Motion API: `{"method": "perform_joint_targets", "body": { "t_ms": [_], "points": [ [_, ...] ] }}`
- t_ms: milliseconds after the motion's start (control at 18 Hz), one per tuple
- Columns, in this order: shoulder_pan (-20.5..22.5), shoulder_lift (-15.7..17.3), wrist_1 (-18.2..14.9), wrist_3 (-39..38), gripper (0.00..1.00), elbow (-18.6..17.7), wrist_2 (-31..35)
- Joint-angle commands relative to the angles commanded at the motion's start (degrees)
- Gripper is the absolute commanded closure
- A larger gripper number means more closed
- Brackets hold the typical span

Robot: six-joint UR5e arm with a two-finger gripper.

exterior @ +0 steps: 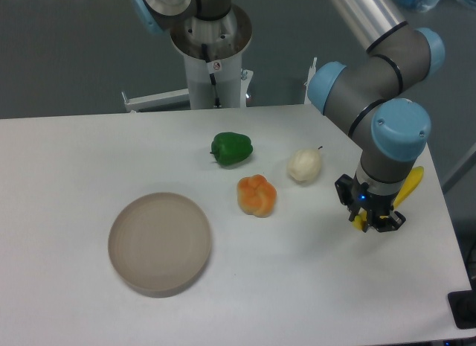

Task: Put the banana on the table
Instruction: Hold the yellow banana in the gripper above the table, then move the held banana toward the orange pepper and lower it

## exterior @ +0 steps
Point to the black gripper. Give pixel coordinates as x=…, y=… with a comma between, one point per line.
x=375, y=197

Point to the yellow banana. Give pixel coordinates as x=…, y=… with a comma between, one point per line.
x=408, y=186

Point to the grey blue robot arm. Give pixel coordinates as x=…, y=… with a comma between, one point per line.
x=364, y=103

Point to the white pear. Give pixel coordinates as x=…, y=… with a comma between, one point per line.
x=305, y=165

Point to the orange bread roll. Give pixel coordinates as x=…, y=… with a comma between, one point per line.
x=256, y=196

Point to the black device at edge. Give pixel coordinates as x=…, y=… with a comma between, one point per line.
x=462, y=304

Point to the green bell pepper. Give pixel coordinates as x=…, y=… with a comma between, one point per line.
x=229, y=148

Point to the beige round plate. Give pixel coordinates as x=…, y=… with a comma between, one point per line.
x=160, y=244

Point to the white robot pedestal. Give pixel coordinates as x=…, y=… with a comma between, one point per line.
x=212, y=53

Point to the metal bracket rail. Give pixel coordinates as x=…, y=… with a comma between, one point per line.
x=156, y=102

